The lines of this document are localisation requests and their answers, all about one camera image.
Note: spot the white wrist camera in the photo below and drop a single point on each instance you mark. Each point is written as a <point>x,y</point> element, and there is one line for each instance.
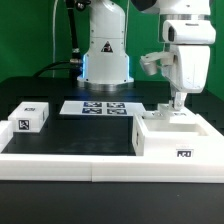
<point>149,61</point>

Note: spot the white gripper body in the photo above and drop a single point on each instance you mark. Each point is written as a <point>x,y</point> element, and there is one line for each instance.
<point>188,41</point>

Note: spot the white cabinet top block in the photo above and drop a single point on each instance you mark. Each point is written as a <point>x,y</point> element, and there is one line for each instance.
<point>29,116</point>

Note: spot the white cabinet body box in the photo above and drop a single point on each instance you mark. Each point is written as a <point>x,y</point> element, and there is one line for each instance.
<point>174,137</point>

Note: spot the white front fence bar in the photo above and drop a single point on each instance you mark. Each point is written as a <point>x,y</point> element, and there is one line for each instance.
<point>109,169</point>

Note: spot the white left fence bar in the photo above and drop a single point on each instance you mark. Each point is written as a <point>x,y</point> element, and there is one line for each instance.
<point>6,133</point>

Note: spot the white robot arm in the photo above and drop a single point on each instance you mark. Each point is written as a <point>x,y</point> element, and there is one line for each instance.
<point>114,34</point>

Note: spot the white marker sheet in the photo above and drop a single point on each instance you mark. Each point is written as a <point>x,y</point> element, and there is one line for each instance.
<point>99,108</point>

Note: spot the white cabinet door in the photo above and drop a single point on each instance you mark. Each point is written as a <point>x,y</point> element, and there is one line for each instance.
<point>175,115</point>
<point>154,114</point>

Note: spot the white fence bar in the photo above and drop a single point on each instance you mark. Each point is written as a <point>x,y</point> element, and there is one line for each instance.
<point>109,169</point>
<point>6,133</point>

